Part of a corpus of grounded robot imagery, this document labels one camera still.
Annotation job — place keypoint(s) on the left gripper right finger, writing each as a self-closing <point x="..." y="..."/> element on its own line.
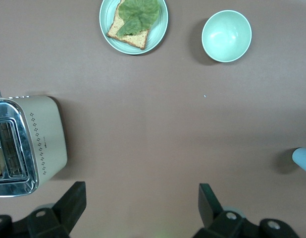
<point x="217" y="220"/>

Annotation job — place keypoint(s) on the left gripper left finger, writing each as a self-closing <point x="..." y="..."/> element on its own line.
<point x="66" y="210"/>

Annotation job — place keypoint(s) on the blue cup holding paper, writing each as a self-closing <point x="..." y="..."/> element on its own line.
<point x="300" y="157"/>

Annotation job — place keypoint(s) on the beige chrome toaster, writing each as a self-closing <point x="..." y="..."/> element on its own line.
<point x="49" y="138"/>

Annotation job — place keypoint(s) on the bread slice under lettuce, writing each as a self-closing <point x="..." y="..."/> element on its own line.
<point x="135" y="41"/>

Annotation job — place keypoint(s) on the green bowl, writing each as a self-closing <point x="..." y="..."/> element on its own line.
<point x="226" y="37"/>

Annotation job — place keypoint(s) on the green plate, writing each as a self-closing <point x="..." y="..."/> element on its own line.
<point x="161" y="24"/>

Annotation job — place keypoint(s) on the green lettuce leaf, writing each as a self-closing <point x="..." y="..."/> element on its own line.
<point x="140" y="15"/>

